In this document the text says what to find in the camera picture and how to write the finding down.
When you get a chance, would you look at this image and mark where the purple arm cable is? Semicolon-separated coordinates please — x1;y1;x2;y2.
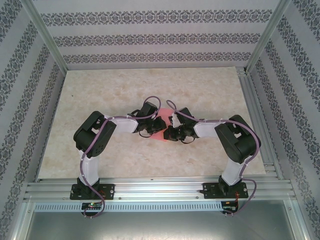
166;99;261;218
79;96;162;220

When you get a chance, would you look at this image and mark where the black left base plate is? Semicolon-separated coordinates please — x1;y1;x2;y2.
69;183;116;201

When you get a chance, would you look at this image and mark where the aluminium frame post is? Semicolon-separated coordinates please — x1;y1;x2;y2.
21;0;70;73
244;0;293;74

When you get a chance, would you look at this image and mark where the slotted grey cable duct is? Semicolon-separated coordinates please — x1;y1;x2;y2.
33;201;223;212

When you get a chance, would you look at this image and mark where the aluminium side rail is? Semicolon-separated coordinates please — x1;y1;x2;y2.
234;66;285;181

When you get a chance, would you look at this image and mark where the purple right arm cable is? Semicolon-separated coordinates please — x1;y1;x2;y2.
166;99;261;218

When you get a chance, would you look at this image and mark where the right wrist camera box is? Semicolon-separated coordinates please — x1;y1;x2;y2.
170;112;181;128

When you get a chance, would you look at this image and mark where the aluminium mounting rail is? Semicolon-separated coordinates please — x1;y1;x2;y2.
23;176;293;201

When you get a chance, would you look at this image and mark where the grey metal base panel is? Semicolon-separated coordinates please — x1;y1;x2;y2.
14;199;308;240

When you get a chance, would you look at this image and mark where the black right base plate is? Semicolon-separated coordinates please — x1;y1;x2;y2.
202;182;250;200

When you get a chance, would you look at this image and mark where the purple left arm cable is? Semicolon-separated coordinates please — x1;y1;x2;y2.
79;96;162;220

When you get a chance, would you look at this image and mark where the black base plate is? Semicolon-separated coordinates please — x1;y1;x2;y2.
202;182;250;200
69;183;116;201

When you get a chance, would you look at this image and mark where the pink square paper sheet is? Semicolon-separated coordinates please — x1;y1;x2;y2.
149;107;176;144

